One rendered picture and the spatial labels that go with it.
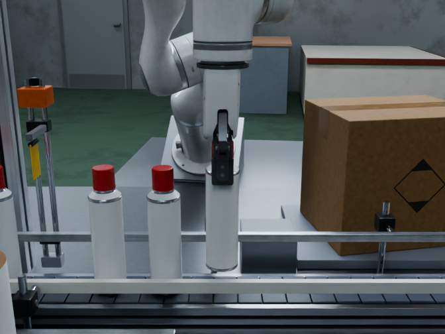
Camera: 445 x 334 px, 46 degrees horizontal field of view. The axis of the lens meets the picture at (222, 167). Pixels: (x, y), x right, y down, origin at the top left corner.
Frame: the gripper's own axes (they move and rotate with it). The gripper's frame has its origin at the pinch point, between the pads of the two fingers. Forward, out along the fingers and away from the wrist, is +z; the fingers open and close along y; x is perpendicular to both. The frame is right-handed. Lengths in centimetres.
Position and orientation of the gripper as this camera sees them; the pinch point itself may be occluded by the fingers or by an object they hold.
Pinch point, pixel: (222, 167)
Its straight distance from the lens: 79.7
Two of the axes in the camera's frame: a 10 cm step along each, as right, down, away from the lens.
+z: 0.0, 9.6, 2.9
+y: 0.0, 2.9, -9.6
